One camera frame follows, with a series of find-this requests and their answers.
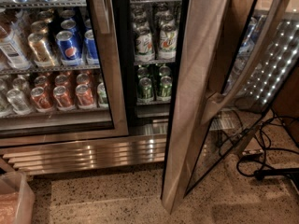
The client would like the green soda can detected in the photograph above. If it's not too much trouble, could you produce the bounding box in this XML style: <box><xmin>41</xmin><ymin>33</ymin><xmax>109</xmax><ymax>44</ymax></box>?
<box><xmin>157</xmin><ymin>76</ymin><xmax>172</xmax><ymax>101</ymax></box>

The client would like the red soda can middle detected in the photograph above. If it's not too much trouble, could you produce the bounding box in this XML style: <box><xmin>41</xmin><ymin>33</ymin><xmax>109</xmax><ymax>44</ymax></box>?
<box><xmin>53</xmin><ymin>86</ymin><xmax>75</xmax><ymax>110</ymax></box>

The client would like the stainless fridge bottom grille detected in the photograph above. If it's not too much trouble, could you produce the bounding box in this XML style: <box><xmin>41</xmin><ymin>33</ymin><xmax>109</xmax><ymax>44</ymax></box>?
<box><xmin>0</xmin><ymin>126</ymin><xmax>263</xmax><ymax>176</ymax></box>

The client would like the white green can far left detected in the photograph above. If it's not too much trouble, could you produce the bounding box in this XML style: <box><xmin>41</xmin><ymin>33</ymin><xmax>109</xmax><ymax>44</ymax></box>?
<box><xmin>135</xmin><ymin>26</ymin><xmax>155</xmax><ymax>62</ymax></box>

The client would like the red soda can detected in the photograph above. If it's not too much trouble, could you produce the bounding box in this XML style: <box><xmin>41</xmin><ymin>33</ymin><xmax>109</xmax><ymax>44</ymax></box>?
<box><xmin>76</xmin><ymin>84</ymin><xmax>95</xmax><ymax>108</ymax></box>
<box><xmin>53</xmin><ymin>86</ymin><xmax>75</xmax><ymax>110</ymax></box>
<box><xmin>31</xmin><ymin>87</ymin><xmax>53</xmax><ymax>112</ymax></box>

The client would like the red soda can right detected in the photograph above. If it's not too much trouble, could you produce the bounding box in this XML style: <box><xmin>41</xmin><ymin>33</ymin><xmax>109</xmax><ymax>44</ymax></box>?
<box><xmin>76</xmin><ymin>84</ymin><xmax>95</xmax><ymax>108</ymax></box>

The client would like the glass fridge door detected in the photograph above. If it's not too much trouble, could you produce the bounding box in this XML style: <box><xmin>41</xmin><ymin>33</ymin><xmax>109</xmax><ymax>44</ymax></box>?
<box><xmin>162</xmin><ymin>0</ymin><xmax>298</xmax><ymax>212</ymax></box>
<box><xmin>0</xmin><ymin>0</ymin><xmax>126</xmax><ymax>141</ymax></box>

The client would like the clear plastic storage bin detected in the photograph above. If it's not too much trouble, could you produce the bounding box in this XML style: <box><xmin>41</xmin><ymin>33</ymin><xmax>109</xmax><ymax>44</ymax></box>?
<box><xmin>0</xmin><ymin>172</ymin><xmax>35</xmax><ymax>224</ymax></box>

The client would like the clear labelled bottle left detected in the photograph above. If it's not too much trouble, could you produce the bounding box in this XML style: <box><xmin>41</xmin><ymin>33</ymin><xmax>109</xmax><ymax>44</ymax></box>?
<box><xmin>0</xmin><ymin>22</ymin><xmax>31</xmax><ymax>70</ymax></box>

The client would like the blue Pepsi can edge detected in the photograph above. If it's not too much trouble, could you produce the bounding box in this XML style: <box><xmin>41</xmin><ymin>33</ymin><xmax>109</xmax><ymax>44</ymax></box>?
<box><xmin>84</xmin><ymin>30</ymin><xmax>99</xmax><ymax>64</ymax></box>

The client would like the red soda can left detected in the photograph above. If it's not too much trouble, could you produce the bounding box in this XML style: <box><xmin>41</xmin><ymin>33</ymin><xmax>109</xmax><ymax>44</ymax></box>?
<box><xmin>31</xmin><ymin>87</ymin><xmax>53</xmax><ymax>112</ymax></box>

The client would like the black power cable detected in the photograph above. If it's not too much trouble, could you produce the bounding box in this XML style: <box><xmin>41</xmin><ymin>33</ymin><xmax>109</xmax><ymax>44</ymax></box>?
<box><xmin>218</xmin><ymin>109</ymin><xmax>299</xmax><ymax>181</ymax></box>

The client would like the silver can lower left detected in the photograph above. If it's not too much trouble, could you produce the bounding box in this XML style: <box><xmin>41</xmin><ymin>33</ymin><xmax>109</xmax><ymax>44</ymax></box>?
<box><xmin>7</xmin><ymin>89</ymin><xmax>33</xmax><ymax>115</ymax></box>

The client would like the blue Pepsi can front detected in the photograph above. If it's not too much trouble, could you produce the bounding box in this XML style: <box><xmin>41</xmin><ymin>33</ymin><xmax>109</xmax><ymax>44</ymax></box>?
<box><xmin>56</xmin><ymin>30</ymin><xmax>83</xmax><ymax>66</ymax></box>

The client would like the gold soda can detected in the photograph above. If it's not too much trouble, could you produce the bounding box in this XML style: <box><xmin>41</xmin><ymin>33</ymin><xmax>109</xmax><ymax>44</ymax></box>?
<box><xmin>28</xmin><ymin>33</ymin><xmax>58</xmax><ymax>67</ymax></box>

